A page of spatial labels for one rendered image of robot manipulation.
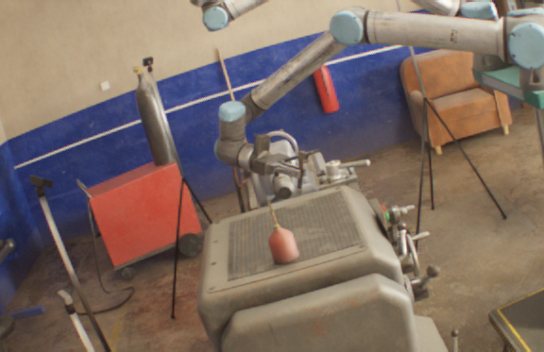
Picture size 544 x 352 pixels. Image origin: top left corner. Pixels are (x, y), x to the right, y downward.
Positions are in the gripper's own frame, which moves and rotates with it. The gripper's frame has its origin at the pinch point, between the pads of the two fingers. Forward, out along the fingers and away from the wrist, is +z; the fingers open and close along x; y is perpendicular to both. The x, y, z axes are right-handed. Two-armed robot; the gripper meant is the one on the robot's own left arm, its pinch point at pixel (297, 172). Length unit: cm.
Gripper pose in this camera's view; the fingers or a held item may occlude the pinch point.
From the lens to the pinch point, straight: 228.3
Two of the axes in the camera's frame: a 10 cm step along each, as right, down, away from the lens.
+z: 7.9, 2.6, -5.6
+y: -0.9, 9.5, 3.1
